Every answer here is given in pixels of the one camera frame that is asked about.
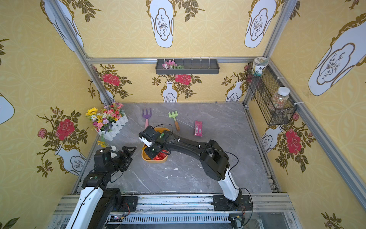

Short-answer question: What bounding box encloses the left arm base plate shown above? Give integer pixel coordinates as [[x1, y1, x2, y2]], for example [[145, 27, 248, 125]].
[[121, 196, 138, 213]]

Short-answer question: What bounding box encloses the clear jar white lid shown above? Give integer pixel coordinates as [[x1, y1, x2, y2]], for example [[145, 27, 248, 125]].
[[270, 87, 290, 111]]

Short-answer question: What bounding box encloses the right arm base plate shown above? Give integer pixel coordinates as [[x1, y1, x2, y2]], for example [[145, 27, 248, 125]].
[[211, 193, 253, 211]]

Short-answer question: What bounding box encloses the jar with patterned label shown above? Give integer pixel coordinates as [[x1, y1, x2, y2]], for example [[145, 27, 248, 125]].
[[252, 57, 269, 76]]

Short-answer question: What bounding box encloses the red tea bag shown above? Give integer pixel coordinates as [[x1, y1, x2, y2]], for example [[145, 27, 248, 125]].
[[153, 150, 168, 161]]

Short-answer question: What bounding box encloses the long pink tea bag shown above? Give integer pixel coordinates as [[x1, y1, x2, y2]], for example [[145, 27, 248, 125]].
[[194, 121, 203, 136]]

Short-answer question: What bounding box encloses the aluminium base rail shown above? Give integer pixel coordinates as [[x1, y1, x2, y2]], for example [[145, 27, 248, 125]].
[[47, 193, 302, 229]]

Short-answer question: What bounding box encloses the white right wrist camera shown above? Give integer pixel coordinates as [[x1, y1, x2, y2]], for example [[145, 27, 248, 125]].
[[139, 137, 152, 147]]

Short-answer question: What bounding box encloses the yellow plastic storage box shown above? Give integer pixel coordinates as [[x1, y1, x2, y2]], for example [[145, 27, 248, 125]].
[[141, 145, 168, 164]]

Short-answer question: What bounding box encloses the purple toy rake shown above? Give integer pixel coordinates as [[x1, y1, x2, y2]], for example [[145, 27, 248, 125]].
[[142, 108, 152, 128]]

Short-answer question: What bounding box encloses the grey wall shelf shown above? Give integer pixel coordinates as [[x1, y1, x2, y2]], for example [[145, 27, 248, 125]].
[[155, 57, 220, 75]]

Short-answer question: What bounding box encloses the black wire basket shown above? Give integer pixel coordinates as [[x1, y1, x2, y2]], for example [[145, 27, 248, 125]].
[[243, 63, 297, 126]]

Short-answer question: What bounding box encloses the green toy rake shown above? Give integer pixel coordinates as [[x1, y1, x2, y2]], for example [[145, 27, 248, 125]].
[[168, 111, 180, 131]]

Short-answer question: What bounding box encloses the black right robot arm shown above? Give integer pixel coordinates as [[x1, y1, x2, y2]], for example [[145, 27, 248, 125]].
[[139, 126, 240, 201]]

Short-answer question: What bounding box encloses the flower box white fence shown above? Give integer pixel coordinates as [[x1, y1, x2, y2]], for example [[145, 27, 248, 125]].
[[85, 103, 128, 148]]

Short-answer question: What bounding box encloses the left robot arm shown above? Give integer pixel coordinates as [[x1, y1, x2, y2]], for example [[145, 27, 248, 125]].
[[66, 147, 138, 229]]

